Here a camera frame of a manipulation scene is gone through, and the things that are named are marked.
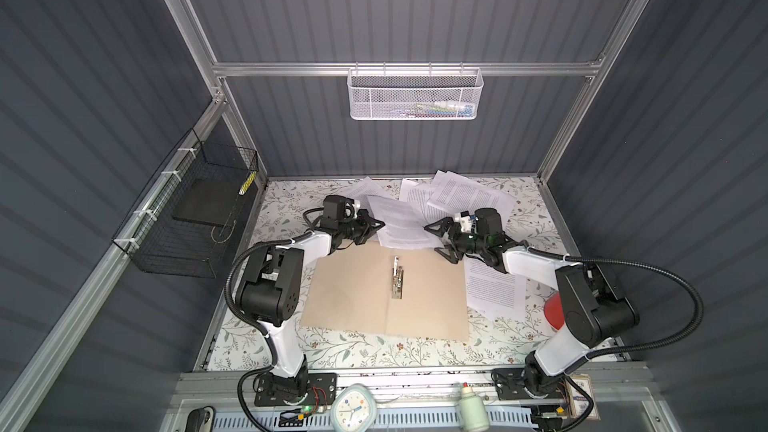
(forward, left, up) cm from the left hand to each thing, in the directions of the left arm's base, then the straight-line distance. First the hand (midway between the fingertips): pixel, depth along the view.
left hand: (386, 223), depth 93 cm
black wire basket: (-10, +50, +17) cm, 53 cm away
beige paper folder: (-16, +11, -12) cm, 23 cm away
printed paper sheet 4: (-20, -32, -11) cm, 39 cm away
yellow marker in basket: (+4, +38, +15) cm, 42 cm away
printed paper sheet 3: (+21, -29, -11) cm, 37 cm away
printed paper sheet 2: (+21, -14, -11) cm, 28 cm away
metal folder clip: (-15, -3, -9) cm, 18 cm away
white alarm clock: (-47, +10, -9) cm, 49 cm away
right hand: (-7, -13, +1) cm, 15 cm away
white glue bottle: (-50, -16, -4) cm, 53 cm away
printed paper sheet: (+27, +7, -12) cm, 30 cm away
